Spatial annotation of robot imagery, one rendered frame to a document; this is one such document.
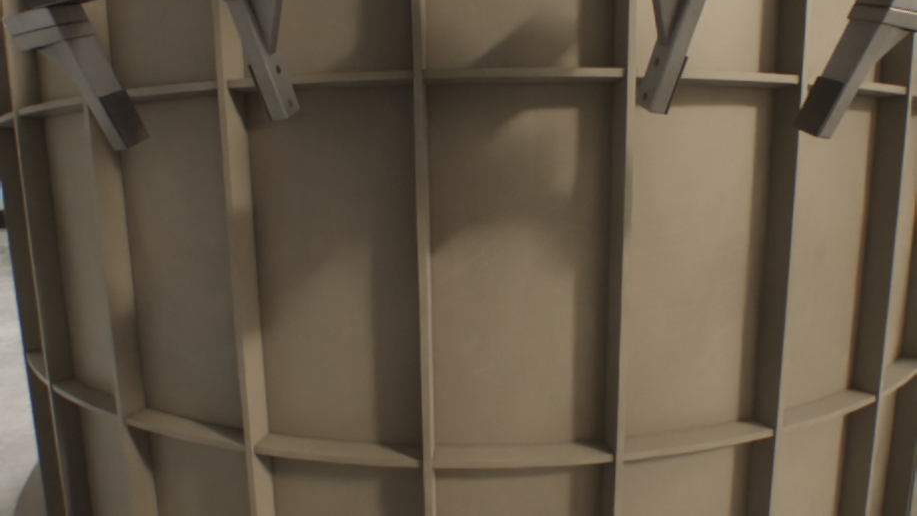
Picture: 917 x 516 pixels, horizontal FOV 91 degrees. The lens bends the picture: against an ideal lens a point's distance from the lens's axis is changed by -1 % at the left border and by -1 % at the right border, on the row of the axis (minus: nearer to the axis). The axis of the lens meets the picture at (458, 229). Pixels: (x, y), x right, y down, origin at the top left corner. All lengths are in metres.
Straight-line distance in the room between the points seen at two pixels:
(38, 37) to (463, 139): 0.33
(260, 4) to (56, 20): 0.14
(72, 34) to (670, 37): 0.41
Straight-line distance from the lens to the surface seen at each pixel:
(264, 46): 0.36
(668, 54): 0.35
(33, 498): 1.42
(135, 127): 0.45
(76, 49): 0.44
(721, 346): 0.59
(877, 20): 0.43
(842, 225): 0.72
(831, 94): 0.44
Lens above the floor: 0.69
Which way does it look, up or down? 7 degrees down
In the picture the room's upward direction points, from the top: 1 degrees counter-clockwise
